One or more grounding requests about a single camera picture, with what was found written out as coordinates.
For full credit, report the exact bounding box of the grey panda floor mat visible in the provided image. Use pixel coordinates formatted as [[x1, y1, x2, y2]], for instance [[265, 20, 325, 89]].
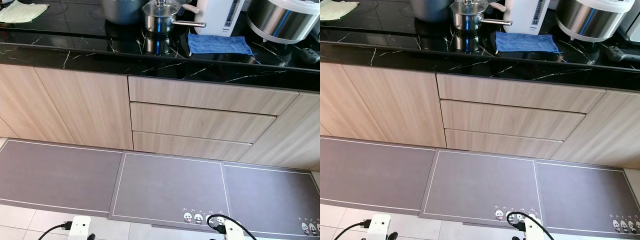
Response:
[[108, 150, 236, 227], [221, 161, 321, 238], [419, 148, 546, 224], [532, 158, 640, 236]]

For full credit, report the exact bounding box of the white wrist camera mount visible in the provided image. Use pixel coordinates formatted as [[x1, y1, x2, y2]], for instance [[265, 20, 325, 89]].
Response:
[[522, 219, 543, 240], [370, 215, 392, 240], [224, 220, 246, 240], [68, 215, 92, 240]]

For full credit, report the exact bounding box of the light green cloth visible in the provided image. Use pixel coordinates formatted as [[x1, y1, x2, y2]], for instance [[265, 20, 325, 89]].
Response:
[[320, 0, 360, 22], [0, 0, 50, 24]]

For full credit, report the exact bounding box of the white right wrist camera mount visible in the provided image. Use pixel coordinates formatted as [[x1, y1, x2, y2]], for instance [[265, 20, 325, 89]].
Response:
[[522, 219, 543, 240], [224, 220, 246, 240]]

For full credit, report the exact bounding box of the wooden drawer front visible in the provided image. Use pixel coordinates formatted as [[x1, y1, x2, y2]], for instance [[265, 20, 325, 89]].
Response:
[[130, 102, 277, 144], [439, 99, 586, 142], [436, 73, 607, 114], [444, 129, 564, 160], [128, 76, 300, 117], [132, 131, 253, 162]]

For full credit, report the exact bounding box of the plain grey floor mat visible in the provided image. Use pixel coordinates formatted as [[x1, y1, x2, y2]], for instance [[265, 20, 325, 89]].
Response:
[[320, 136, 437, 216], [0, 138, 124, 217]]

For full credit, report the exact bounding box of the blue cloth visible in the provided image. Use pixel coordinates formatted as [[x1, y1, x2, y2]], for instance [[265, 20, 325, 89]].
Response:
[[495, 32, 561, 54], [187, 34, 254, 56]]

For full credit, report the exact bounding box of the white electric water boiler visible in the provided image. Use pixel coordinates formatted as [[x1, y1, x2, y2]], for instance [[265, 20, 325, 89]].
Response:
[[194, 0, 246, 38], [502, 0, 551, 35]]

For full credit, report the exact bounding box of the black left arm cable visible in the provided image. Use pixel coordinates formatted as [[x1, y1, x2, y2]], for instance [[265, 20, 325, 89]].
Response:
[[37, 222, 73, 240], [332, 220, 373, 240]]

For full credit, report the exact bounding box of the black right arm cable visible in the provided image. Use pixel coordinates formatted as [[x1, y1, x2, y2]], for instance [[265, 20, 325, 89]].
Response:
[[506, 211, 555, 240], [206, 214, 258, 240]]

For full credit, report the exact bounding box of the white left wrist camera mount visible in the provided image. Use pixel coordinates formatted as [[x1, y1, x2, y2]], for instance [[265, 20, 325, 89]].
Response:
[[68, 215, 92, 240], [370, 215, 392, 240]]

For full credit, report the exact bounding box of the steel white rice cooker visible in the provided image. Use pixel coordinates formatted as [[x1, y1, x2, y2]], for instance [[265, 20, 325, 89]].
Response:
[[246, 0, 321, 45], [556, 0, 635, 42]]

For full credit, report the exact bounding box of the wooden cabinet door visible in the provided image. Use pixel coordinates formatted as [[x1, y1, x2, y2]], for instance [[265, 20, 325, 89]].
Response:
[[320, 62, 388, 142], [0, 64, 76, 145], [237, 92, 321, 172], [342, 65, 447, 149], [34, 67, 134, 151], [550, 90, 640, 170]]

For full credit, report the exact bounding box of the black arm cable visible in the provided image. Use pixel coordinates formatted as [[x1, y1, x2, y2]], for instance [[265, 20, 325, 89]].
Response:
[[332, 220, 373, 240], [37, 222, 73, 240], [506, 211, 555, 240], [206, 214, 258, 240]]

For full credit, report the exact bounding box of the small steel saucepan glass lid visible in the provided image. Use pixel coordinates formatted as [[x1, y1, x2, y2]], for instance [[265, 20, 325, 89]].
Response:
[[142, 0, 207, 35], [450, 0, 513, 33]]

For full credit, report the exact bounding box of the black power plug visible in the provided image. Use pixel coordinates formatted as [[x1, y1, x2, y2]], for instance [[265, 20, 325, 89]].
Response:
[[606, 45, 640, 63], [298, 47, 321, 63]]

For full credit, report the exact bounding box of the large steel pot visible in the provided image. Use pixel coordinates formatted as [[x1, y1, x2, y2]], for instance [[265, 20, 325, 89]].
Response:
[[410, 0, 458, 23]]

